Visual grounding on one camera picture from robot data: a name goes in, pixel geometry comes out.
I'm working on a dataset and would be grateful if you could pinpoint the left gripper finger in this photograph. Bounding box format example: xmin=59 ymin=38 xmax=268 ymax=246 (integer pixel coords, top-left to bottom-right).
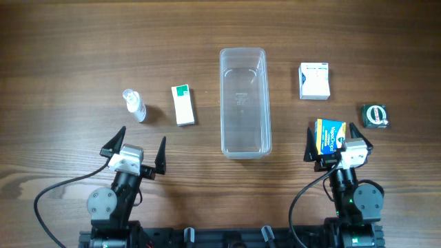
xmin=154 ymin=136 xmax=166 ymax=175
xmin=100 ymin=126 xmax=126 ymax=158

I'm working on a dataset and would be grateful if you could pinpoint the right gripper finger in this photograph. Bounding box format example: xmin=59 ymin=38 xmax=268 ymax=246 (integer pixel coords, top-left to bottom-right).
xmin=349 ymin=123 xmax=373 ymax=151
xmin=303 ymin=127 xmax=318 ymax=162

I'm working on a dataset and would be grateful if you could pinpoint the blue yellow lozenge box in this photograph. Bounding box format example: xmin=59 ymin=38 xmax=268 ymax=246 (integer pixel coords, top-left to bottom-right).
xmin=315 ymin=118 xmax=346 ymax=155

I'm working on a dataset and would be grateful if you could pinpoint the dark green small box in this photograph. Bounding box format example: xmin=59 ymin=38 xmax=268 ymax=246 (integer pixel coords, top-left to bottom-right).
xmin=361 ymin=105 xmax=390 ymax=128

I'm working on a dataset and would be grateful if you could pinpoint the white blue medicine box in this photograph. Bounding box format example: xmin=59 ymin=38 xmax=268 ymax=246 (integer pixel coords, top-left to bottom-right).
xmin=298 ymin=63 xmax=330 ymax=101

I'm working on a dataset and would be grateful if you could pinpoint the white green Panadol box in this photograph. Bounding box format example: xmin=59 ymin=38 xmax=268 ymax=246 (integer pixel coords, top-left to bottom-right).
xmin=172 ymin=84 xmax=195 ymax=126

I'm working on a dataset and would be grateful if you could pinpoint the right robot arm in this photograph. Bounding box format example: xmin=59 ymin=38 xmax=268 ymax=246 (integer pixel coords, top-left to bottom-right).
xmin=304 ymin=123 xmax=385 ymax=248

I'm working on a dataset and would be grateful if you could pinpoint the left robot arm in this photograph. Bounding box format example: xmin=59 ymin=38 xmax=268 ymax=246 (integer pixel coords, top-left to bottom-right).
xmin=79 ymin=127 xmax=166 ymax=248

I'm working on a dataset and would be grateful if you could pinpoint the clear plastic container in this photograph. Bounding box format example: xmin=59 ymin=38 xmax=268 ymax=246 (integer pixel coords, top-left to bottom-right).
xmin=220 ymin=48 xmax=272 ymax=160

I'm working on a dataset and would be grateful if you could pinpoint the white spray bottle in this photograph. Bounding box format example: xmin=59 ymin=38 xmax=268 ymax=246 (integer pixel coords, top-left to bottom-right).
xmin=123 ymin=89 xmax=147 ymax=123

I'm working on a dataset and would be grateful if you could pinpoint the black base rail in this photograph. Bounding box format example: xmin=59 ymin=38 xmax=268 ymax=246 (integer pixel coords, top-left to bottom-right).
xmin=78 ymin=225 xmax=384 ymax=248

